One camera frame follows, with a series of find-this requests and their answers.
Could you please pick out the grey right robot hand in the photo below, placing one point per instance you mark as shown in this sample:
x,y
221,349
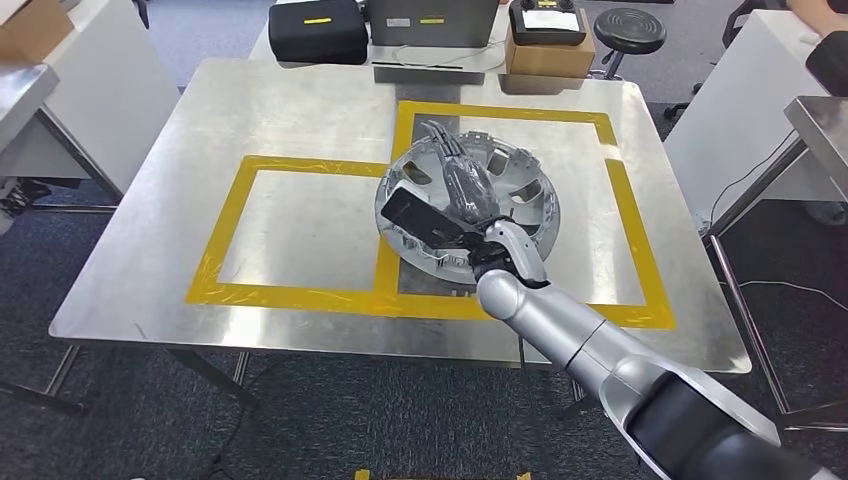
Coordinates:
x,y
470,192

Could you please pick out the grey plastic wheel hubcap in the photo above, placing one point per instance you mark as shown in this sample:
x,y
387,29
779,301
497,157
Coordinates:
x,y
430,265

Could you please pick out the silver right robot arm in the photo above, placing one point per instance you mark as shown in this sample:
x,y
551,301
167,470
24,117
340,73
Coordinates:
x,y
543,318

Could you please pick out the steel workbench table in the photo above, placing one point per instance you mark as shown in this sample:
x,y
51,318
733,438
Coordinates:
x,y
132,265

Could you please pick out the brown cardboard box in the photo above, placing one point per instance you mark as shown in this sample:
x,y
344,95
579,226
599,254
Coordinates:
x,y
30,30
550,61

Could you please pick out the grey hard case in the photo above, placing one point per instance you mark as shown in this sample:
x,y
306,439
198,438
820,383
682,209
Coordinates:
x,y
430,30

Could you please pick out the black remote controller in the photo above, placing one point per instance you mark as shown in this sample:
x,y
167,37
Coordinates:
x,y
550,38

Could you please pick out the black zip case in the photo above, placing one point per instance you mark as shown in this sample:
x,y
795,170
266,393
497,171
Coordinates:
x,y
318,40

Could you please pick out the black ridged seat stool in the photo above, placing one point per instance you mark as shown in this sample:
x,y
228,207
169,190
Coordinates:
x,y
629,30

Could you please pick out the white desk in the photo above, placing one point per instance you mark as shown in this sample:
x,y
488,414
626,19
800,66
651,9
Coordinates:
x,y
106,93
748,106

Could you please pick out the closed yellow floor tape square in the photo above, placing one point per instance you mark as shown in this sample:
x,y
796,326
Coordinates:
x,y
361,476

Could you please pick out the steel side table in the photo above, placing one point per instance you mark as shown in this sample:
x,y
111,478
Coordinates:
x,y
23,93
821,126

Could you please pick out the black chair back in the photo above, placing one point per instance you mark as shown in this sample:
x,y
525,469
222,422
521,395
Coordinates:
x,y
831,66

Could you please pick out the person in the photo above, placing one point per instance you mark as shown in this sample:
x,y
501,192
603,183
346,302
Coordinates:
x,y
821,13

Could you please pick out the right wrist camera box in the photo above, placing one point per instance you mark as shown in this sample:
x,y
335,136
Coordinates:
x,y
424,218

